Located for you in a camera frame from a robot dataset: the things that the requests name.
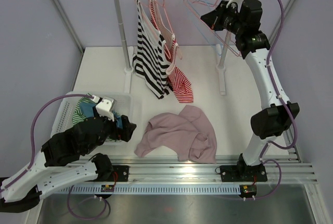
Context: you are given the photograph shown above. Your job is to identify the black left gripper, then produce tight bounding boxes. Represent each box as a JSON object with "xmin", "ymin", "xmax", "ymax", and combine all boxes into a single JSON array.
[{"xmin": 83, "ymin": 106, "xmax": 136, "ymax": 155}]

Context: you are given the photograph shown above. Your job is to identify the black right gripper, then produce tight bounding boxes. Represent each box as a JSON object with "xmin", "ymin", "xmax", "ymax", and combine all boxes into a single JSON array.
[{"xmin": 201, "ymin": 1, "xmax": 245, "ymax": 36}]

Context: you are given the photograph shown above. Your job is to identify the pink wire hanger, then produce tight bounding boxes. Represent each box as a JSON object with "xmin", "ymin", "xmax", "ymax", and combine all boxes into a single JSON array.
[
  {"xmin": 146, "ymin": 0, "xmax": 173, "ymax": 61},
  {"xmin": 183, "ymin": 0, "xmax": 240, "ymax": 56},
  {"xmin": 156, "ymin": 0, "xmax": 183, "ymax": 61}
]

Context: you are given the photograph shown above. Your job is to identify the blue tank top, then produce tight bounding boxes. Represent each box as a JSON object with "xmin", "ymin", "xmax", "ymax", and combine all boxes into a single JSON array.
[{"xmin": 78, "ymin": 98, "xmax": 124, "ymax": 131}]

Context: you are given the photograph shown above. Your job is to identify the green striped tank top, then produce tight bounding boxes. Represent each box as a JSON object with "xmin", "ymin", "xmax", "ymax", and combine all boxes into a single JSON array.
[{"xmin": 72, "ymin": 97, "xmax": 90, "ymax": 125}]

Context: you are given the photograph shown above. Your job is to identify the mauve pink tank top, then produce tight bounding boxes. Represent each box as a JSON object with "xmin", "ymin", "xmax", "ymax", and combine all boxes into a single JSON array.
[{"xmin": 134, "ymin": 105, "xmax": 217, "ymax": 164}]

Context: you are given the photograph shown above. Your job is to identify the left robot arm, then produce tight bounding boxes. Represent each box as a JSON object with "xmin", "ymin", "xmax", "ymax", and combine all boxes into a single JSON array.
[{"xmin": 1, "ymin": 115, "xmax": 137, "ymax": 213}]

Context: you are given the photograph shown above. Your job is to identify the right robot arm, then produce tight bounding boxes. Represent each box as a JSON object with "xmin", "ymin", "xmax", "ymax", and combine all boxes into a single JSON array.
[{"xmin": 200, "ymin": 0, "xmax": 300, "ymax": 182}]

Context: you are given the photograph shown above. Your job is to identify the red striped tank top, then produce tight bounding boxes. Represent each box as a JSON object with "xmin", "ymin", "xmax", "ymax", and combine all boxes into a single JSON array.
[{"xmin": 149, "ymin": 0, "xmax": 194, "ymax": 104}]

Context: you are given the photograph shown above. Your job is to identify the black white striped tank top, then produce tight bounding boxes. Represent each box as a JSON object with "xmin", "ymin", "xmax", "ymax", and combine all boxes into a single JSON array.
[{"xmin": 133, "ymin": 0, "xmax": 172, "ymax": 99}]

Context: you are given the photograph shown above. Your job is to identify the white plastic basket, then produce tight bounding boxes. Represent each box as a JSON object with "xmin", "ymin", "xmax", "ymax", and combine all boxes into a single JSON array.
[{"xmin": 50, "ymin": 91, "xmax": 133, "ymax": 136}]

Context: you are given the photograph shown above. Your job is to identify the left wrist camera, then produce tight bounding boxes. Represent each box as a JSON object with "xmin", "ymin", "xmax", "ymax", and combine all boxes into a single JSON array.
[{"xmin": 92, "ymin": 95, "xmax": 117, "ymax": 121}]

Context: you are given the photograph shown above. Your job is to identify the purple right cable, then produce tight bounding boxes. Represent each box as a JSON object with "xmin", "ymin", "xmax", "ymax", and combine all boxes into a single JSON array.
[{"xmin": 241, "ymin": 0, "xmax": 299, "ymax": 201}]

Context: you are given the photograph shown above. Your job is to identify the white slotted cable duct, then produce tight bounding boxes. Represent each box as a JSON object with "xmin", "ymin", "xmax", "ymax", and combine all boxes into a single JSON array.
[{"xmin": 60, "ymin": 184, "xmax": 240, "ymax": 195}]

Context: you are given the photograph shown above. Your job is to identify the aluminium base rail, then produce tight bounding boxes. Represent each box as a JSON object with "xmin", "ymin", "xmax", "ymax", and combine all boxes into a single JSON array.
[{"xmin": 109, "ymin": 154, "xmax": 317, "ymax": 184}]

